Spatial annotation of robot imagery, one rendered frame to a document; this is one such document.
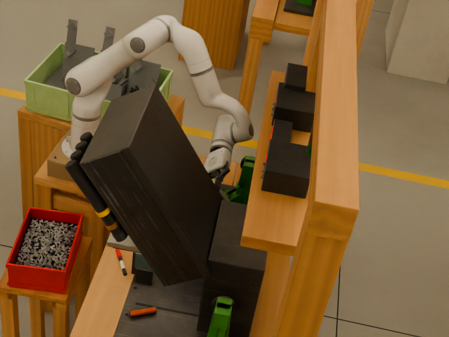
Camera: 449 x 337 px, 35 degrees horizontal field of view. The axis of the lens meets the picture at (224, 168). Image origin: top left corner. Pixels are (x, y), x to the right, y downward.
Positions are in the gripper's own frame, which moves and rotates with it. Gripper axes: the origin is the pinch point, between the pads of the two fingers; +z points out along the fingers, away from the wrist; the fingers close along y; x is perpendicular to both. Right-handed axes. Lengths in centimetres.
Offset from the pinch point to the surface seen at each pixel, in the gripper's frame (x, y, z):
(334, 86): -36, 77, 21
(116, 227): -32.6, -1.7, 36.9
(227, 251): -0.8, 14.5, 31.4
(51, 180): -20, -79, -18
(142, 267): -1.4, -25.5, 27.8
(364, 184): 179, -58, -143
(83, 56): -22, -91, -99
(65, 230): -16, -60, 11
